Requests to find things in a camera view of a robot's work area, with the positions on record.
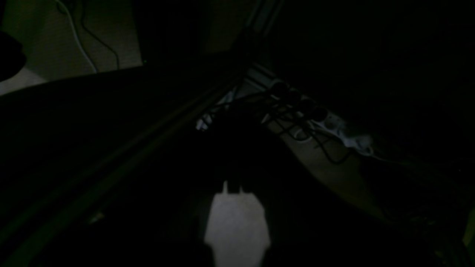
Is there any white cable on floor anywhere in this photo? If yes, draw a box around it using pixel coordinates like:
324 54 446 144
56 0 98 73

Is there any white power strip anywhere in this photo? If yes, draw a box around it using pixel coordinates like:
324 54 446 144
246 64 374 156

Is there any black cable on floor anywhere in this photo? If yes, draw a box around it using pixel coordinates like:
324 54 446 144
80 0 120 70

